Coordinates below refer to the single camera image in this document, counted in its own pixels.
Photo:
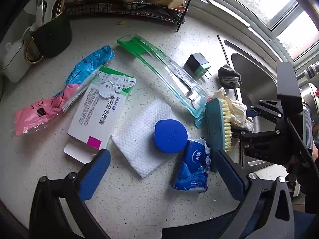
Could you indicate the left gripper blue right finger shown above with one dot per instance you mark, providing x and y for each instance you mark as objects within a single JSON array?
[{"x": 232, "y": 174}]

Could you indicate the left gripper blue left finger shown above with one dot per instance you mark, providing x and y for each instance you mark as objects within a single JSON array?
[{"x": 92, "y": 173}]

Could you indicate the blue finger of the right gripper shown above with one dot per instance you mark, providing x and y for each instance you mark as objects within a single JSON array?
[
  {"x": 251, "y": 113},
  {"x": 241, "y": 133}
]

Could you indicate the cream glove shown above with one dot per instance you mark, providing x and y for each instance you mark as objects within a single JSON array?
[{"x": 238, "y": 111}]

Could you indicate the teal scrub brush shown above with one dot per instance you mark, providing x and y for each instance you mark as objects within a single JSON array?
[{"x": 219, "y": 128}]

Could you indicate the blue tissue pack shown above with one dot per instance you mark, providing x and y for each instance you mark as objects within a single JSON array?
[{"x": 193, "y": 170}]

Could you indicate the white medicine box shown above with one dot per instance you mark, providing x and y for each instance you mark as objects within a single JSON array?
[{"x": 97, "y": 114}]

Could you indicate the green toothbrush blister pack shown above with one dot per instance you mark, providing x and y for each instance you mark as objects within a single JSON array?
[{"x": 187, "y": 90}]

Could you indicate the white paper towel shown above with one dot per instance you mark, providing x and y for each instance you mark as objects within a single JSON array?
[{"x": 135, "y": 139}]

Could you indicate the blue round lid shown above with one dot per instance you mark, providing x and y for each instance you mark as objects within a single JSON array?
[{"x": 170, "y": 136}]

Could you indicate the pink blue plastic wrapper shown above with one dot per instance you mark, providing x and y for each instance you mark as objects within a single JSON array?
[{"x": 43, "y": 112}]

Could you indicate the stainless steel sink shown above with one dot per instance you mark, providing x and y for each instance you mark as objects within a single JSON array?
[{"x": 258, "y": 82}]

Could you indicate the grey dish rag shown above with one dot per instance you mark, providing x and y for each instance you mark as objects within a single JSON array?
[{"x": 229, "y": 78}]

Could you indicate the person blue trouser legs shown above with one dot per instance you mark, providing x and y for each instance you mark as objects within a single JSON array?
[{"x": 306, "y": 226}]

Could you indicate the black green power adapter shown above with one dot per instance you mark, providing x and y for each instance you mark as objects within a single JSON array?
[{"x": 198, "y": 64}]

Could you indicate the white ceramic sugar pot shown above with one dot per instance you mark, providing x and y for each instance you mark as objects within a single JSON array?
[{"x": 14, "y": 64}]

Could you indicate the dark green utensil mug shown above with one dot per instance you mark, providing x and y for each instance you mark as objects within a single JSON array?
[{"x": 50, "y": 39}]

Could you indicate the black wire shelf rack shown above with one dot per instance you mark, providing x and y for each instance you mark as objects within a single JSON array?
[{"x": 137, "y": 9}]

